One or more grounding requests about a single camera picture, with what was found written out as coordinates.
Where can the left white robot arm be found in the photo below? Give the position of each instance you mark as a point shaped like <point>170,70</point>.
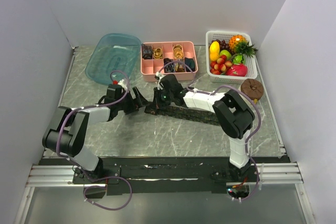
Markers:
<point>66,132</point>

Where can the teal transparent plastic bin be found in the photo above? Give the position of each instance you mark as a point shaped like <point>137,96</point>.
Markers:
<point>113,53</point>

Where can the brown lidded white jar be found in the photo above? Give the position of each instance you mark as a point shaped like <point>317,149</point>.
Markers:
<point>253,89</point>

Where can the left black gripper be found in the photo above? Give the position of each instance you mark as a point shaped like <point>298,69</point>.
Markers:
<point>135,104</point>

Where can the yellow mango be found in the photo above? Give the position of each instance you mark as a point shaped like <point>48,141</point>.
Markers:
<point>214,51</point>

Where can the aluminium frame rail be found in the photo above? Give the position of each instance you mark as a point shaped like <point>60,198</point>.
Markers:
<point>64,175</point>

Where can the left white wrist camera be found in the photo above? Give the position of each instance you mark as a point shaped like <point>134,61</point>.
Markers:
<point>123,83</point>

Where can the white plastic fruit basket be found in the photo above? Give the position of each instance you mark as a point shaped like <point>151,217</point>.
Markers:
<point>250,61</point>

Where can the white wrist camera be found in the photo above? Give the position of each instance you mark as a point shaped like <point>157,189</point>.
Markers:
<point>159,77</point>
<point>123,83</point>

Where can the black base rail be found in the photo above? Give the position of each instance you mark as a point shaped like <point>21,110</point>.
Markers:
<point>168,175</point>

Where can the gold rolled tie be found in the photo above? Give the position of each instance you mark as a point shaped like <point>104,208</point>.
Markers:
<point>157,53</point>

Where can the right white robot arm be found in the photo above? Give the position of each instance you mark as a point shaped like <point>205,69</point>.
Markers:
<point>230,108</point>

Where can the dark purple grapes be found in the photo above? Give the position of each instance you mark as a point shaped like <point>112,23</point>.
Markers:
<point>223,45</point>

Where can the pink dragon fruit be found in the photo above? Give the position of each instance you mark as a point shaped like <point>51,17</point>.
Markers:
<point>238,70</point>

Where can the orange pineapple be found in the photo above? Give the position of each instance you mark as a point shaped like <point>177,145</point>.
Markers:
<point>240,45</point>

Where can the pink compartment organizer box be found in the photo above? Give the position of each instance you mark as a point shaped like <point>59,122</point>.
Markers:
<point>150,67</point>

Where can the orange blue rolled tie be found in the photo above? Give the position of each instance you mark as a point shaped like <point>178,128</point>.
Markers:
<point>179,65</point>

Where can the black rolled tie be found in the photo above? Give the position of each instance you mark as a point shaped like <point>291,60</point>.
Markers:
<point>190,64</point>

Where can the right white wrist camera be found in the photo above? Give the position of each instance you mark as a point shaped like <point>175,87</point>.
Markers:
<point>159,77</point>

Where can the dark patterned necktie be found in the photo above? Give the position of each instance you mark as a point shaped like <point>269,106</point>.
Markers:
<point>184,114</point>

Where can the yellow patterned rolled tie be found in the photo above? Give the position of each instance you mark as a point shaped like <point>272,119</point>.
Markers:
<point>178,52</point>

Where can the red cherry bunch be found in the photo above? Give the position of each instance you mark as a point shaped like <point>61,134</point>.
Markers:
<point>220,66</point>

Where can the green apple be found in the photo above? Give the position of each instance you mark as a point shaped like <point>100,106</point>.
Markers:
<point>226,53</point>

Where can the dark brown rolled tie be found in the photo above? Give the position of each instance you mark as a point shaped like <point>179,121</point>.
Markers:
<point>147,52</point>

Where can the green leafy vegetable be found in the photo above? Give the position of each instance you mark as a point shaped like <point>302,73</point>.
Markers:
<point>238,59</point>

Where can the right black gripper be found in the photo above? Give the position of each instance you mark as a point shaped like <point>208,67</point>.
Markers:
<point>157,101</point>

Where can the dark purple rolled tie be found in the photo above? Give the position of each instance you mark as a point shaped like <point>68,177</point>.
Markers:
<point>168,65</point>

